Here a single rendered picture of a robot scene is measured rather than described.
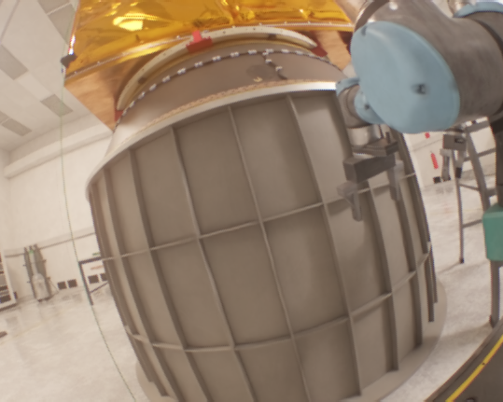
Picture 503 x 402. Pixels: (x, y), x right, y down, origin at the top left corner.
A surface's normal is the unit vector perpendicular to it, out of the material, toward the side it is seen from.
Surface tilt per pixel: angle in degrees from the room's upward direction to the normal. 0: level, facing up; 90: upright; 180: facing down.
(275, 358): 90
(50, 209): 90
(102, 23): 87
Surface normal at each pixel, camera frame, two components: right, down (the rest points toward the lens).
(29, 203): 0.14, -0.11
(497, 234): -0.95, 0.25
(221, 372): -0.26, 0.00
